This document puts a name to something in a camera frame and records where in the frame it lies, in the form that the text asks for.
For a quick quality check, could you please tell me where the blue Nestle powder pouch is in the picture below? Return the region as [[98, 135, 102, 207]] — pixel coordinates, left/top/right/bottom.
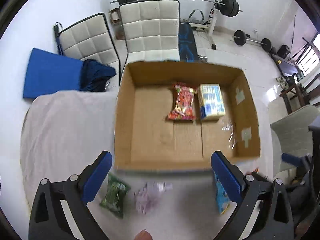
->
[[214, 173, 231, 215]]

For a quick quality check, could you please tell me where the green snack bag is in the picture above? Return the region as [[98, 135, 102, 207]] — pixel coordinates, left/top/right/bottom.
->
[[99, 173, 131, 219]]

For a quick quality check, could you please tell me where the lilac towel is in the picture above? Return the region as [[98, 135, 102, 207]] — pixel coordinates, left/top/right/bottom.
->
[[133, 181, 173, 215]]

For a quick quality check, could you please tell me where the yellow tissue pack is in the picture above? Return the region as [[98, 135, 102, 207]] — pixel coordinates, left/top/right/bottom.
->
[[197, 84, 226, 120]]

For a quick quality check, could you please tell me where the red floral snack bag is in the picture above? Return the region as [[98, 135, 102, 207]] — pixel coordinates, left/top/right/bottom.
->
[[167, 83, 196, 121]]

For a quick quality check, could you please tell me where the grey armchair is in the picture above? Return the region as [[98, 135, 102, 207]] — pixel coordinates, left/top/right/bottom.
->
[[271, 105, 319, 176]]

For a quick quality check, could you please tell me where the wooden side table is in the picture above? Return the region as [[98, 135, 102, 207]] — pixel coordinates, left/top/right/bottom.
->
[[280, 83, 310, 114]]

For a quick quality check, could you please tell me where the blue foam mat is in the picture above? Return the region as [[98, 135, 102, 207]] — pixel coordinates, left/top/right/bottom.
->
[[23, 48, 82, 99]]

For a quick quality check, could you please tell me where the open cardboard box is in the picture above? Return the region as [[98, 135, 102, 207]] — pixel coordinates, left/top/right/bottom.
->
[[114, 61, 260, 172]]

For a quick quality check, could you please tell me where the dark blue cloth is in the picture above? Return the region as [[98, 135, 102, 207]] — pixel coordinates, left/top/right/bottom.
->
[[79, 59, 116, 92]]

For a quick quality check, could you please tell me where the white quilted chair left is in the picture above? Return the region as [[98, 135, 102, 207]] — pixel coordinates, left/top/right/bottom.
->
[[59, 12, 120, 87]]

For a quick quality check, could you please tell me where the white quilted chair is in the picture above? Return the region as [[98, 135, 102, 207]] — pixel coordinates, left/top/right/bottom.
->
[[119, 0, 181, 63], [59, 12, 120, 87]]

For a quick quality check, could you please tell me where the barbell on floor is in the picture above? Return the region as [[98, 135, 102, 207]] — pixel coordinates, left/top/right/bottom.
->
[[232, 30, 272, 53]]

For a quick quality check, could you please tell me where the black weight bench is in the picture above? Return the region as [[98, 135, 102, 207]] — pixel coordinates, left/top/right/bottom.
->
[[178, 22, 199, 62]]

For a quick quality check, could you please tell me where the white quilted chair centre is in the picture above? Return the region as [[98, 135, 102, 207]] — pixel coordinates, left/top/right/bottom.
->
[[119, 0, 181, 63]]

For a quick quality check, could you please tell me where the white squat rack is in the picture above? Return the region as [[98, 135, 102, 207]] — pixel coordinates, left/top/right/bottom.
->
[[188, 0, 222, 50]]

